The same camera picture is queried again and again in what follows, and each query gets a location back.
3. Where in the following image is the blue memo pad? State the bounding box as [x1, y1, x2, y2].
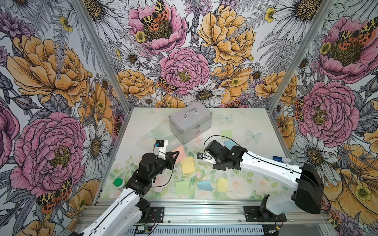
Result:
[224, 140, 238, 150]

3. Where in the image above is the torn yellow memo page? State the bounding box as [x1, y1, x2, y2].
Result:
[217, 178, 228, 193]

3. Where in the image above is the green memo pad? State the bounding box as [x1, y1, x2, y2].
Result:
[220, 130, 233, 139]

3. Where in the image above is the torn blue memo page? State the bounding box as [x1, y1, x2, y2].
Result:
[197, 181, 213, 191]

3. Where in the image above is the torn pink memo page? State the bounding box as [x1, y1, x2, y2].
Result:
[173, 145, 186, 164]

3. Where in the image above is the pale yellow memo pad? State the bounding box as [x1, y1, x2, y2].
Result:
[181, 156, 195, 175]

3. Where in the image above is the torn green memo page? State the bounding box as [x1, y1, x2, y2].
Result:
[175, 181, 190, 195]

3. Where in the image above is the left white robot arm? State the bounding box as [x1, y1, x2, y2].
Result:
[71, 151, 180, 236]

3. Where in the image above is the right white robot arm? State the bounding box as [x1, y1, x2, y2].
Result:
[204, 140, 324, 219]

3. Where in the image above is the green cap white bottle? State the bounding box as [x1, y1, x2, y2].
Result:
[113, 178, 126, 190]

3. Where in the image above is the clear glass bowl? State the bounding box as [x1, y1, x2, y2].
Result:
[146, 123, 175, 141]

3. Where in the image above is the silver metal first-aid case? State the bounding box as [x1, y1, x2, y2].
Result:
[169, 103, 213, 145]

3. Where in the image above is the green circuit board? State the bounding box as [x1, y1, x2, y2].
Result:
[134, 226, 153, 236]

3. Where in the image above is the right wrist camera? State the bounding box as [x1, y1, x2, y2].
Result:
[196, 152, 216, 164]

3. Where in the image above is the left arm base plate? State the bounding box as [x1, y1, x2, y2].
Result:
[138, 206, 165, 224]

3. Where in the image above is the aluminium front rail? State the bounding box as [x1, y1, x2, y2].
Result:
[78, 199, 322, 228]

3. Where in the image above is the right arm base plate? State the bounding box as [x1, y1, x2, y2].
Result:
[243, 195, 287, 223]

